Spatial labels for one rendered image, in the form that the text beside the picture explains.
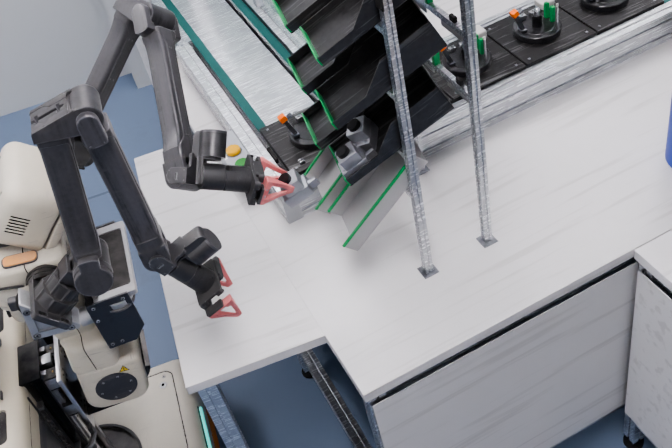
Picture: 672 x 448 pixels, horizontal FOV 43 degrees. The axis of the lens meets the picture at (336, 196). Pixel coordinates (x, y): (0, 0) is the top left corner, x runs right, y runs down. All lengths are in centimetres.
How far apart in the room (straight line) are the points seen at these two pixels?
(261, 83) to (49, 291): 114
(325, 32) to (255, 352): 77
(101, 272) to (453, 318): 79
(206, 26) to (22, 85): 185
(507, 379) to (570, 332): 19
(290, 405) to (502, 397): 96
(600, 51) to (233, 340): 133
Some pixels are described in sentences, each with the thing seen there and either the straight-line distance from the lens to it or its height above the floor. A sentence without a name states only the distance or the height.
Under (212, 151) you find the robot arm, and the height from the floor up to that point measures 134.
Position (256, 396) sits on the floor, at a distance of 304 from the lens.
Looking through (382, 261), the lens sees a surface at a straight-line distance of 214.
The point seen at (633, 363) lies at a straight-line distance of 246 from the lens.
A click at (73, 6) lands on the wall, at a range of 454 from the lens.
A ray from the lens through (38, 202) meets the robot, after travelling 187.
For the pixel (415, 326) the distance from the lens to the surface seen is 201.
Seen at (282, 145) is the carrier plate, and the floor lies 97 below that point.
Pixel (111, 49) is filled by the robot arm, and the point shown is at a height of 144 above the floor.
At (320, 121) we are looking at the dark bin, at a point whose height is 120.
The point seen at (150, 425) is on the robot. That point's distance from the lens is 276.
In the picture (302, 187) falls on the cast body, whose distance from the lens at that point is 187.
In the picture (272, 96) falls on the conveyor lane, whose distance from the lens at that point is 265.
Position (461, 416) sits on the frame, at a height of 57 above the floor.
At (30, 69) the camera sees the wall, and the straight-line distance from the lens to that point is 470.
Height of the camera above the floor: 245
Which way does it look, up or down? 43 degrees down
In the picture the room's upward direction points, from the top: 14 degrees counter-clockwise
